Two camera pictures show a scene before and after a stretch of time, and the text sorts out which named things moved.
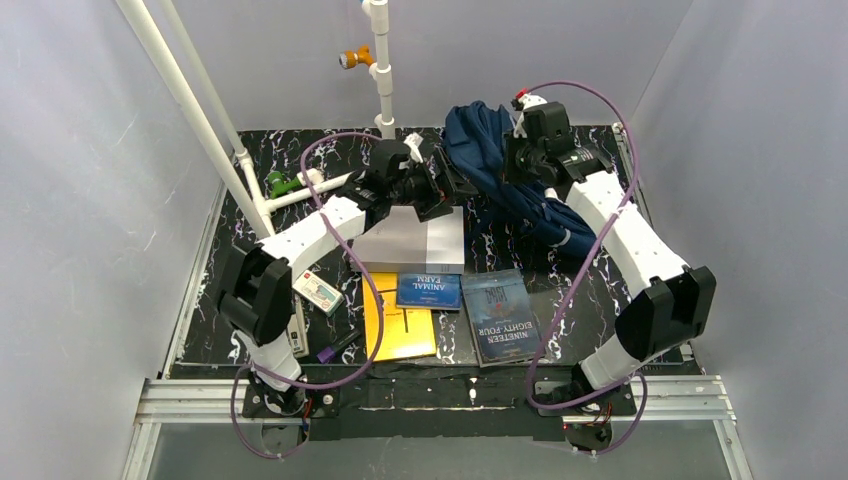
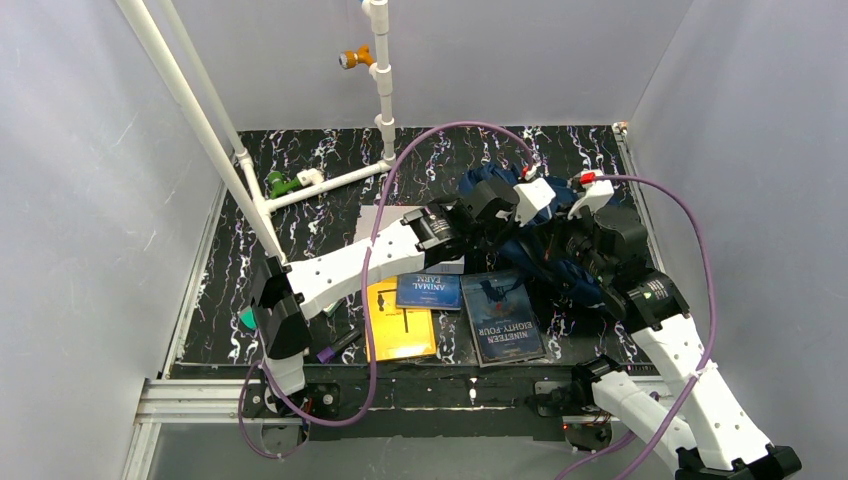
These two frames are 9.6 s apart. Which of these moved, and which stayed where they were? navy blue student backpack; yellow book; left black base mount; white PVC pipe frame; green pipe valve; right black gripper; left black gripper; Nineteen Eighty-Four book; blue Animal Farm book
Moved: navy blue student backpack; left black gripper; right black gripper
Stayed: blue Animal Farm book; green pipe valve; white PVC pipe frame; yellow book; left black base mount; Nineteen Eighty-Four book
